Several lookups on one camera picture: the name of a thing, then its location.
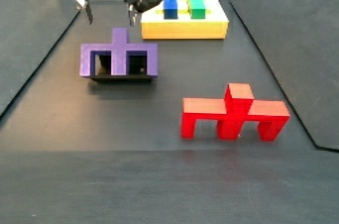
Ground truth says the green long bar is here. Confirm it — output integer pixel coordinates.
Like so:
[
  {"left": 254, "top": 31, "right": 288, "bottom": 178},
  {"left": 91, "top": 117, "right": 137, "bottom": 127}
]
[{"left": 187, "top": 0, "right": 206, "bottom": 19}]

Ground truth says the blue long bar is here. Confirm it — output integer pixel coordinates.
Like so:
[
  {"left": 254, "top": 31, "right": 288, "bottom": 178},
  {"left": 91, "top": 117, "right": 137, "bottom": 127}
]
[{"left": 163, "top": 0, "right": 178, "bottom": 19}]

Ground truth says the red three-legged block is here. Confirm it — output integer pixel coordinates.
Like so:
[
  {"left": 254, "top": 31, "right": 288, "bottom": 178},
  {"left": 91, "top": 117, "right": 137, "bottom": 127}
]
[{"left": 181, "top": 83, "right": 290, "bottom": 142}]

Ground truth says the yellow slotted board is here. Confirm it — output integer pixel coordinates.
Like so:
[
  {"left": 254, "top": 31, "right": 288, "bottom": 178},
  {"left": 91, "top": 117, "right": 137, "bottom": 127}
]
[{"left": 141, "top": 0, "right": 230, "bottom": 40}]

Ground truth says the purple three-legged block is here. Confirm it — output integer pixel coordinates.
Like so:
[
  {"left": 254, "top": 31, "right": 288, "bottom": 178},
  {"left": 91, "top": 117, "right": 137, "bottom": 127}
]
[{"left": 81, "top": 28, "right": 158, "bottom": 77}]

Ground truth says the black bracket fixture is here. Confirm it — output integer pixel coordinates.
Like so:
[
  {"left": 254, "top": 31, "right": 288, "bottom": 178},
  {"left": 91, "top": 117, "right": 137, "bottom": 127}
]
[{"left": 90, "top": 55, "right": 154, "bottom": 82}]

